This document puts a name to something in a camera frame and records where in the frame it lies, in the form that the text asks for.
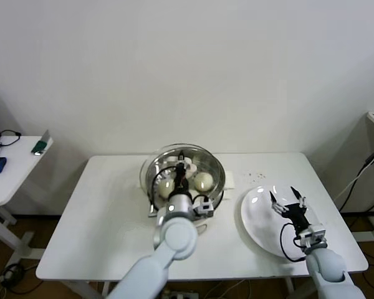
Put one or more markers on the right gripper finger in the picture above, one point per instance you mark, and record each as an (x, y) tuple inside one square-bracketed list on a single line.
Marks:
[(299, 197), (275, 204)]

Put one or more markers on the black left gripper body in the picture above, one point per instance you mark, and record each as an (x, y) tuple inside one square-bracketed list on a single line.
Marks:
[(180, 179)]

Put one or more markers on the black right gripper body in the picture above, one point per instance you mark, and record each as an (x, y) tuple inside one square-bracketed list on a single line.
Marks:
[(294, 215)]

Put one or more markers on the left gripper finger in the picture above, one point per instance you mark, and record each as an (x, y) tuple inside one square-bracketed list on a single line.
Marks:
[(182, 157)]

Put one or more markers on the white steamed baozi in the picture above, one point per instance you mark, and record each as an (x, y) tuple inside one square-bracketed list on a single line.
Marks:
[(165, 190), (203, 182)]

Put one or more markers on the round glass pot lid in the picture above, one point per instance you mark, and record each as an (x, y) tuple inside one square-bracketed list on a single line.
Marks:
[(210, 160)]

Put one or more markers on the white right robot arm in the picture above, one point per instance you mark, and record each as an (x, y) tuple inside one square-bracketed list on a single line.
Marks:
[(327, 264)]

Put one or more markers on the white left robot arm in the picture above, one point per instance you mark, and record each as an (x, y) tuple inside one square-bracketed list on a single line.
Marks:
[(174, 236)]

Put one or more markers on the perforated steel steamer basket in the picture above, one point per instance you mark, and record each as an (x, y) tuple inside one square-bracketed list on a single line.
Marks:
[(217, 185)]

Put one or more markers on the large white plate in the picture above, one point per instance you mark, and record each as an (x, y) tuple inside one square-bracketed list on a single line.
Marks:
[(258, 224)]

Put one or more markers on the white electric cooker base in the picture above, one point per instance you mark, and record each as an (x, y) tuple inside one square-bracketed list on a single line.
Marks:
[(230, 182)]

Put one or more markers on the grey floor power strip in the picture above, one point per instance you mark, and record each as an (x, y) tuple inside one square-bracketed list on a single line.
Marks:
[(184, 294)]

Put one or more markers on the white side table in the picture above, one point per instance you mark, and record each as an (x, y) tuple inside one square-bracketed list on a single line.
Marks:
[(15, 165)]

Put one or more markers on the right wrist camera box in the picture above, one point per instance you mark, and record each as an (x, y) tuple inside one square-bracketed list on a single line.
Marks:
[(314, 236)]

